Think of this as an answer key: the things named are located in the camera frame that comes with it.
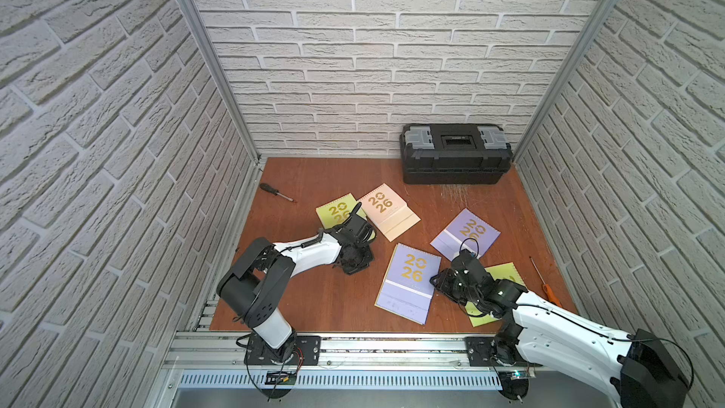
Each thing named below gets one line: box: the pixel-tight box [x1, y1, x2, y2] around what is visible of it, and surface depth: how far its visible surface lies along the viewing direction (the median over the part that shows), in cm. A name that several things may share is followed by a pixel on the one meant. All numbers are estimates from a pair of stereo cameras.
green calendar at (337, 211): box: [315, 192, 368, 229], surface depth 103 cm
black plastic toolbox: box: [399, 122, 514, 186], surface depth 104 cm
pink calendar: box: [358, 183, 422, 243], surface depth 103 cm
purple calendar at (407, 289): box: [373, 242, 442, 326], surface depth 85 cm
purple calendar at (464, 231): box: [429, 207, 502, 262], surface depth 98 cm
